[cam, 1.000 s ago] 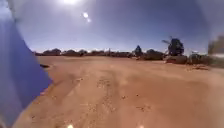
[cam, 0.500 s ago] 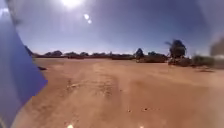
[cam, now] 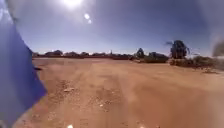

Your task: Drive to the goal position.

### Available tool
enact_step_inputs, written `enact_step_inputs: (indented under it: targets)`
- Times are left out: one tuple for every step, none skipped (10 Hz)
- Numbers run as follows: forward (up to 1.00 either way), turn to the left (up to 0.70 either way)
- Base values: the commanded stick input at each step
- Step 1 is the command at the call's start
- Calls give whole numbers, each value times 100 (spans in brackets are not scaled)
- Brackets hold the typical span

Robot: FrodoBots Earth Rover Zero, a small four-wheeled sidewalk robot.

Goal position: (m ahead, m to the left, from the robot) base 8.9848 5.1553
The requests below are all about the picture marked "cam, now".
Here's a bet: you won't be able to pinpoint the row of trees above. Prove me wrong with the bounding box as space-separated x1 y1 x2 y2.
31 49 170 64

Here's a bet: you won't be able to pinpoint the red dirt ground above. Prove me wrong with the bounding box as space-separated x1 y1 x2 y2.
13 57 224 128

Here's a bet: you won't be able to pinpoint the large dark tree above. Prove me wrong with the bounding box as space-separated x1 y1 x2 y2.
169 39 190 60

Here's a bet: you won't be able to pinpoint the low dry bushes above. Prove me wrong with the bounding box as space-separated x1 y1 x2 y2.
168 55 224 70

